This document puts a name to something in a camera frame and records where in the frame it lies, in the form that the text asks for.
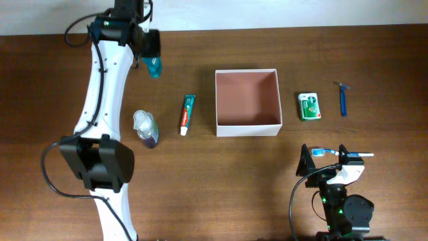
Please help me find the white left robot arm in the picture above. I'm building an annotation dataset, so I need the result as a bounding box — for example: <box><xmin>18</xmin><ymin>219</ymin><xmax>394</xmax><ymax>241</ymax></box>
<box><xmin>58</xmin><ymin>0</ymin><xmax>161</xmax><ymax>240</ymax></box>

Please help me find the green soap box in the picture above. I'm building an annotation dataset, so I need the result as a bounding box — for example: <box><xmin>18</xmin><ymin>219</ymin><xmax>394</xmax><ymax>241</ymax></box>
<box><xmin>298</xmin><ymin>93</ymin><xmax>321</xmax><ymax>121</ymax></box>

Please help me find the clear purple liquid bottle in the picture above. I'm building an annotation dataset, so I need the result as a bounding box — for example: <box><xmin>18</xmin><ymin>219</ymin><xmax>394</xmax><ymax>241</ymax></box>
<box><xmin>133</xmin><ymin>110</ymin><xmax>159</xmax><ymax>149</ymax></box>

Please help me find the blue white toothbrush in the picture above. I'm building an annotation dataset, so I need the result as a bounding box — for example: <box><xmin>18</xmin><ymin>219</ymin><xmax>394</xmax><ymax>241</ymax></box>
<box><xmin>311</xmin><ymin>148</ymin><xmax>375</xmax><ymax>157</ymax></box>

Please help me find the teal mouthwash bottle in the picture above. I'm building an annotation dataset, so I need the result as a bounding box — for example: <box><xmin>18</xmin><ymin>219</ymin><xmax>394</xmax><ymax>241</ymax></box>
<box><xmin>142</xmin><ymin>57</ymin><xmax>163</xmax><ymax>78</ymax></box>

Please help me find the white cardboard box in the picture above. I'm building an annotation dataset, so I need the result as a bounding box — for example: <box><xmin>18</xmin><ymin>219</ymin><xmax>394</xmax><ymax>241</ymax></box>
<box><xmin>215</xmin><ymin>69</ymin><xmax>283</xmax><ymax>137</ymax></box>

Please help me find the green red toothpaste tube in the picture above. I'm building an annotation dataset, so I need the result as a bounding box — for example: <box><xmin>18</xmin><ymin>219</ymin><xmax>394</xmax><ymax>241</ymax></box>
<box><xmin>180</xmin><ymin>94</ymin><xmax>196</xmax><ymax>136</ymax></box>

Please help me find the blue disposable razor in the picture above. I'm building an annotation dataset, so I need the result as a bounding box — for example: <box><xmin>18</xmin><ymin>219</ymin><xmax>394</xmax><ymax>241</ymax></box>
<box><xmin>334</xmin><ymin>82</ymin><xmax>350</xmax><ymax>117</ymax></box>

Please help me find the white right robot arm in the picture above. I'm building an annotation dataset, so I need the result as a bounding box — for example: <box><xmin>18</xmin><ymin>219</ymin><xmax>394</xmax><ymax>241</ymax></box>
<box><xmin>288</xmin><ymin>144</ymin><xmax>385</xmax><ymax>241</ymax></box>

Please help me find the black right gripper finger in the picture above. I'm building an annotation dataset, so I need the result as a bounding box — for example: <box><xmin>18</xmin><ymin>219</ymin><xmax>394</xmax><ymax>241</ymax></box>
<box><xmin>296</xmin><ymin>144</ymin><xmax>316</xmax><ymax>177</ymax></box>
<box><xmin>338</xmin><ymin>144</ymin><xmax>350</xmax><ymax>163</ymax></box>

